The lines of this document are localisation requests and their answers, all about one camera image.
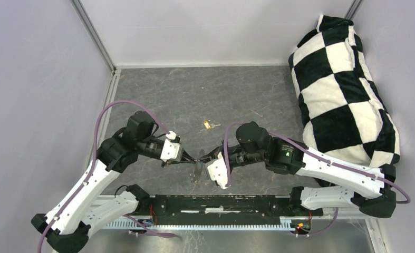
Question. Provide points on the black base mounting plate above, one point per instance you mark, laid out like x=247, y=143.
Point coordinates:
x=221, y=209

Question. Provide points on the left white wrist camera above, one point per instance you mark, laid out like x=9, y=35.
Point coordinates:
x=172, y=148

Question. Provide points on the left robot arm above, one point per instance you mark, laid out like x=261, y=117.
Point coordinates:
x=70, y=225

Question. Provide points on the yellow capped key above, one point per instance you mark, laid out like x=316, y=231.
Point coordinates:
x=208, y=125

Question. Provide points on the black white checkered blanket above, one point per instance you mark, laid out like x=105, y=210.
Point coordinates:
x=342, y=112

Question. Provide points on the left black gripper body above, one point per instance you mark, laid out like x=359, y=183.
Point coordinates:
x=164, y=163

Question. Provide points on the red wired circuit board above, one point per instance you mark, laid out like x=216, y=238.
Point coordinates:
x=302, y=228

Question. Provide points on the metal keyring plate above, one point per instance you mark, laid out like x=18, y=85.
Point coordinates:
x=199, y=166

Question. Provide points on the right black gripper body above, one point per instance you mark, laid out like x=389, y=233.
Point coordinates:
x=237, y=156

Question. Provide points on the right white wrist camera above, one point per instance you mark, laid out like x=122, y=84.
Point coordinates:
x=219, y=171

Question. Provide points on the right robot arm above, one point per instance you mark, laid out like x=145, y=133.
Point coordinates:
x=368, y=189

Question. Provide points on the aluminium frame rail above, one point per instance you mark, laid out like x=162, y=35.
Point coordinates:
x=93, y=34

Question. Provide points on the white slotted cable duct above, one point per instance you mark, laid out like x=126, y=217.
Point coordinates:
x=281, y=225

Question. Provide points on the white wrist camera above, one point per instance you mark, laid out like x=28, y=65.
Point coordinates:
x=219, y=171
x=172, y=148

